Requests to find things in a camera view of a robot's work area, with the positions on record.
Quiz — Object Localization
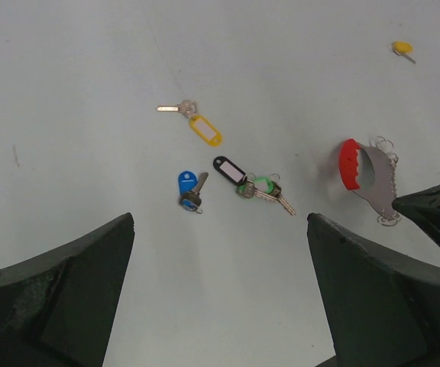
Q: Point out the red handled metal key holder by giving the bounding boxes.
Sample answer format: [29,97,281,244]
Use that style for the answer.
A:
[338,136,401,226]

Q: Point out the key with yellow tag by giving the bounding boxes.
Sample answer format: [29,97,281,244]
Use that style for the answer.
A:
[156,100,223,147]

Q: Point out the key with blue tag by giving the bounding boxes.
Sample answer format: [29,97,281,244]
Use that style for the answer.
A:
[178,171,209,214]

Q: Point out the keys with black green tags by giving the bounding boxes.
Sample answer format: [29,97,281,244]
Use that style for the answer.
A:
[212,156,296,216]

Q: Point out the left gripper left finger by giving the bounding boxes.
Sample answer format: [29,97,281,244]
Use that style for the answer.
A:
[0,213,134,366]

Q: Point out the yellow capped key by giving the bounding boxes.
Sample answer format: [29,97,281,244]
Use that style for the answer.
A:
[391,41,416,64]

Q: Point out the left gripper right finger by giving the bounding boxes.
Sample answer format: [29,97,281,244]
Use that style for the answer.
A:
[307,213,440,366]

